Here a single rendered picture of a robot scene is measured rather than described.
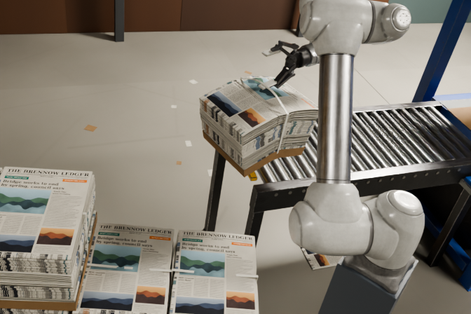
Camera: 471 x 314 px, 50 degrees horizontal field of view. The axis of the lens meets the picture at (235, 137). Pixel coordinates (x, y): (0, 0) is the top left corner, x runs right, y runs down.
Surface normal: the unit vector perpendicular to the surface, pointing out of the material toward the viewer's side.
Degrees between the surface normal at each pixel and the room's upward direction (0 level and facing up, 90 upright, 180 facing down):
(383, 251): 94
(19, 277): 90
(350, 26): 57
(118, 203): 0
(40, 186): 1
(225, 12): 90
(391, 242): 80
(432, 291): 0
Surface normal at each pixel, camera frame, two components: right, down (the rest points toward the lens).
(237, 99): -0.06, -0.69
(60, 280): 0.05, 0.60
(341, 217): 0.15, -0.08
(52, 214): 0.13, -0.81
